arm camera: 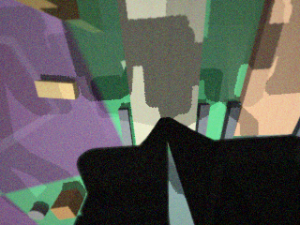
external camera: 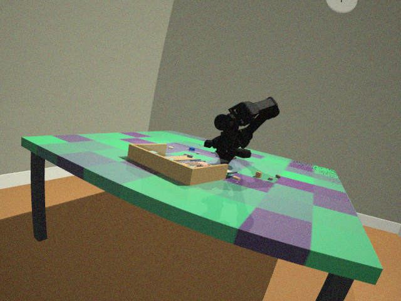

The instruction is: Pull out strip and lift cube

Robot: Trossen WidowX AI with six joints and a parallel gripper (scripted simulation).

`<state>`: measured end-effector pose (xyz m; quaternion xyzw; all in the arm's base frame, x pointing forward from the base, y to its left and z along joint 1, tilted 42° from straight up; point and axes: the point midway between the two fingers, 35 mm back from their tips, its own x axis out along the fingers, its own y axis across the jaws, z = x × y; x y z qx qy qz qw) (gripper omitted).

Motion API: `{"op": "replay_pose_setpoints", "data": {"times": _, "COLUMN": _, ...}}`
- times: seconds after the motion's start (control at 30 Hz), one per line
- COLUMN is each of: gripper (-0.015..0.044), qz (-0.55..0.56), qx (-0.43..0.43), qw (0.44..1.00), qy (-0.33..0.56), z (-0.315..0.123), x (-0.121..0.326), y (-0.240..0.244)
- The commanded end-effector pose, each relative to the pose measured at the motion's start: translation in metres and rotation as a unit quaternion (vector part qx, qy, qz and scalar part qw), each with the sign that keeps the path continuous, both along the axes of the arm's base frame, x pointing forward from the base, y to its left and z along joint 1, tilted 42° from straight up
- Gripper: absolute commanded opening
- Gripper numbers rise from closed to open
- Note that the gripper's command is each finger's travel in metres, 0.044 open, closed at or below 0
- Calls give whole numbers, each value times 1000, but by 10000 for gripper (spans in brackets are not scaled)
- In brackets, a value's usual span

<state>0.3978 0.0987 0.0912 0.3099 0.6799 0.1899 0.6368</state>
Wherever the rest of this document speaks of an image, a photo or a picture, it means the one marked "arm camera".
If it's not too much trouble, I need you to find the small tan cube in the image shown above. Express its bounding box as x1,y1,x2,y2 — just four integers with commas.
50,189,83,220

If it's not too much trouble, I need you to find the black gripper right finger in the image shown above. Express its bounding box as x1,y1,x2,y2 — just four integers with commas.
165,117,300,225

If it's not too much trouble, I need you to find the pale yellow rectangular block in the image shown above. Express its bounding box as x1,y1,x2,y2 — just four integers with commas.
34,80,79,99

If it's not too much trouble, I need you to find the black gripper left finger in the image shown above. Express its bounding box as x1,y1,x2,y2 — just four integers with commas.
77,117,169,212

